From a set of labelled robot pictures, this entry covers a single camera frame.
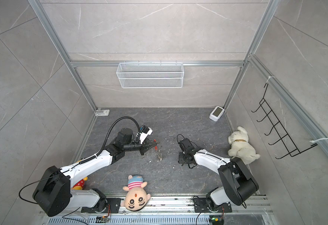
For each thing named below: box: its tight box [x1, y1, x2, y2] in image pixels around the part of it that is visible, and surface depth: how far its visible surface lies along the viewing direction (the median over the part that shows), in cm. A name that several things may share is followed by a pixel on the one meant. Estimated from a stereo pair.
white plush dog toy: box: [227, 126, 261, 165], surface depth 89 cm
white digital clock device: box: [208, 105, 225, 122], surface depth 113 cm
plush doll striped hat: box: [120, 174, 151, 212], surface depth 72 cm
